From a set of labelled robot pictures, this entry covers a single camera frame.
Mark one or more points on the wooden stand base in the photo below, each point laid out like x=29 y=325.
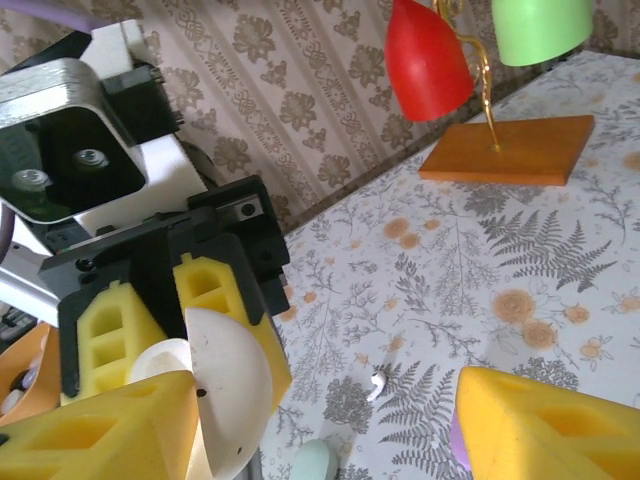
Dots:
x=520 y=155

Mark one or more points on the pink wine glass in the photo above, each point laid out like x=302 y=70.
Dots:
x=457 y=440

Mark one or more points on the mint green earbud case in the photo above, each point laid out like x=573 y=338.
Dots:
x=311 y=462

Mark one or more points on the green plastic wine glass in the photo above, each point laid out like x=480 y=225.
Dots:
x=540 y=30

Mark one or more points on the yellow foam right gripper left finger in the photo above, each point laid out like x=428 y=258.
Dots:
x=100 y=440

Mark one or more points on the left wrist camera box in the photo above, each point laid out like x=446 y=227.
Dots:
x=65 y=165

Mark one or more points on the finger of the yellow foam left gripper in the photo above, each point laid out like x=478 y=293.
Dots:
x=87 y=370
x=231 y=300

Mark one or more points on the red plastic wine glass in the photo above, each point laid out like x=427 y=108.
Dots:
x=425 y=65

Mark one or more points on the orange container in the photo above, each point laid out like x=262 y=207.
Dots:
x=40 y=360

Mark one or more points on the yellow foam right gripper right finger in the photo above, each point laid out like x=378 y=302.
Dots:
x=505 y=430

